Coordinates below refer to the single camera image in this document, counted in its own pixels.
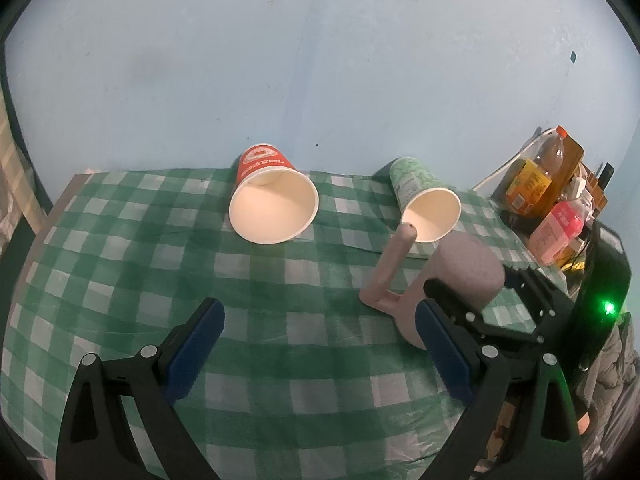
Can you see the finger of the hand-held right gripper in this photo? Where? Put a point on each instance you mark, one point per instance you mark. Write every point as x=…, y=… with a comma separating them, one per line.
x=460, y=305
x=537, y=292

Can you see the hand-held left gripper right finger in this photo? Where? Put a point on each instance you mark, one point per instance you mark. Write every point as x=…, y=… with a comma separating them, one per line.
x=446, y=355

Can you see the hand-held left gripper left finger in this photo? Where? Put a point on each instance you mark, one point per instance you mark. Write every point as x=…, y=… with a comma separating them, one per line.
x=192, y=345

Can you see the person's right forearm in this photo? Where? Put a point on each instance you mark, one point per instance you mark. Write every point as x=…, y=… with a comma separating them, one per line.
x=617, y=375

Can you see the green paper cup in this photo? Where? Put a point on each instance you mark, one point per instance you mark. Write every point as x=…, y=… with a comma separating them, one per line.
x=425, y=200

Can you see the red paper cup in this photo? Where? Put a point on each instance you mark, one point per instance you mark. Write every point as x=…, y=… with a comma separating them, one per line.
x=272, y=197

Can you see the pink plastic bottle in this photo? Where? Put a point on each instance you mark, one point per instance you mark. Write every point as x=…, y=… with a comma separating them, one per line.
x=555, y=230

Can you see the green checked tablecloth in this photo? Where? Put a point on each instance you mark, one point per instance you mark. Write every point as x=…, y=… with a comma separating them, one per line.
x=250, y=280

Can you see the small white bottle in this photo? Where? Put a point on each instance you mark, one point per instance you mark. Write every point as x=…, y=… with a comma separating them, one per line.
x=576, y=189

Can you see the orange-capped tea bottle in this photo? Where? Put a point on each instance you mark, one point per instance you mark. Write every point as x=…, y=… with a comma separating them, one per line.
x=532, y=177

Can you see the brown wooden board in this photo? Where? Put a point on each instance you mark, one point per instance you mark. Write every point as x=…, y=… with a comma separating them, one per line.
x=570, y=170

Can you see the black remote-like object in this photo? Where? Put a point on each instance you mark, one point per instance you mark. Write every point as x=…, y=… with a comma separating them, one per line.
x=606, y=175

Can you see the beige checked cloth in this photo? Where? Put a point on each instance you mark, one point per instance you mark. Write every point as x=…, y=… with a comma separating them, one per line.
x=15, y=170

